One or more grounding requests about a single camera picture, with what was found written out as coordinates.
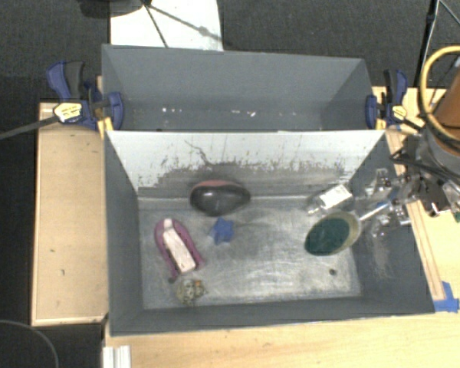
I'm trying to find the grey metal bin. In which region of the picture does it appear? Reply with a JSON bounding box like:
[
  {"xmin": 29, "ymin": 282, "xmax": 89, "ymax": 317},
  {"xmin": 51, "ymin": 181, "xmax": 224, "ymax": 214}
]
[{"xmin": 100, "ymin": 43, "xmax": 436, "ymax": 337}]

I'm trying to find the purple U-shaped ring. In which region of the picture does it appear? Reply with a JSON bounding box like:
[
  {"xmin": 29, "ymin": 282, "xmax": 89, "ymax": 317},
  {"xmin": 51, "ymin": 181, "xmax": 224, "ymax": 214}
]
[{"xmin": 154, "ymin": 217, "xmax": 206, "ymax": 281}]

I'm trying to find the clear bottle with white label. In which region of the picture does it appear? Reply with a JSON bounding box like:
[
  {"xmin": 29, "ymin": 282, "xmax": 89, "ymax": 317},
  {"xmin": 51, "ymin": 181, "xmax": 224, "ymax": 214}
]
[{"xmin": 305, "ymin": 183, "xmax": 354, "ymax": 216}]

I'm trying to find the speckled pale ball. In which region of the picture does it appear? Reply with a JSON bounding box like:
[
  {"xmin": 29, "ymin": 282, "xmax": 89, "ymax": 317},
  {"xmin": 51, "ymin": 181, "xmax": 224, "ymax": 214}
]
[{"xmin": 176, "ymin": 278, "xmax": 208, "ymax": 307}]

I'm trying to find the pale pink flat block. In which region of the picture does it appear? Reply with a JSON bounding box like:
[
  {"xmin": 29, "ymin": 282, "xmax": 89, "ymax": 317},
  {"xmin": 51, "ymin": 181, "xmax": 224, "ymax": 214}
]
[{"xmin": 162, "ymin": 218, "xmax": 197, "ymax": 274}]

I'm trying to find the pale wood flat board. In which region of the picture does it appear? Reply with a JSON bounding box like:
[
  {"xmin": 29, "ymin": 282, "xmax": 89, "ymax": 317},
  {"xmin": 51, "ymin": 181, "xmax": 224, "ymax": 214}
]
[{"xmin": 31, "ymin": 101, "xmax": 110, "ymax": 327}]

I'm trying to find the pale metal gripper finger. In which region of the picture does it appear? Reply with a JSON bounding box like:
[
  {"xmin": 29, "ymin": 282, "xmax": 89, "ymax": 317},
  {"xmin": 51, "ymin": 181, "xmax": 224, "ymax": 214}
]
[
  {"xmin": 363, "ymin": 168, "xmax": 396, "ymax": 207},
  {"xmin": 357, "ymin": 201, "xmax": 412, "ymax": 239}
]

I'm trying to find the blue star-shaped toy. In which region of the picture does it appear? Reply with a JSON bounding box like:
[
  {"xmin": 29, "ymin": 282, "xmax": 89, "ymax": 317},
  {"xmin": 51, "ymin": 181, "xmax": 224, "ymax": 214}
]
[{"xmin": 208, "ymin": 217, "xmax": 235, "ymax": 245}]

